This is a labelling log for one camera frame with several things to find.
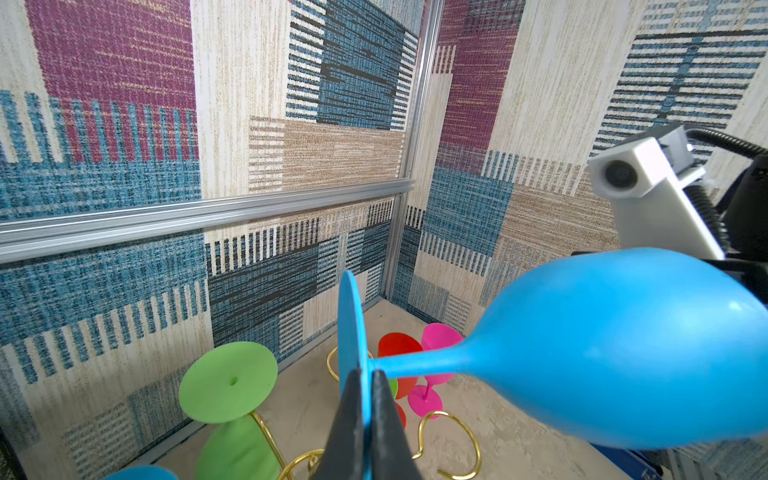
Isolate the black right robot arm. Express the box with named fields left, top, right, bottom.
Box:
left=684, top=126, right=767, bottom=303

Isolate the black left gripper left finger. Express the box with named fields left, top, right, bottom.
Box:
left=312, top=370, right=364, bottom=480

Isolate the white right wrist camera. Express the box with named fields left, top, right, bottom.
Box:
left=587, top=124, right=728, bottom=260

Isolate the blue wine glass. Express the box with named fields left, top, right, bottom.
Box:
left=338, top=248, right=767, bottom=450
left=104, top=465, right=178, bottom=480

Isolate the blue clip tool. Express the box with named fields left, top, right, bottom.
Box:
left=593, top=444, right=663, bottom=480

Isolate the green wine glass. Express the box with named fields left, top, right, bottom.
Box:
left=388, top=379, right=399, bottom=399
left=178, top=341, right=283, bottom=479

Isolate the red wine glass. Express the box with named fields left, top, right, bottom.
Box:
left=377, top=332, right=422, bottom=427

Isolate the pink wine glass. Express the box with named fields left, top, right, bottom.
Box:
left=407, top=323, right=464, bottom=417

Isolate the gold wine glass rack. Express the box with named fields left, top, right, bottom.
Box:
left=277, top=356, right=483, bottom=479

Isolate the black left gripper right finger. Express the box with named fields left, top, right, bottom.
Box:
left=369, top=370, right=422, bottom=480

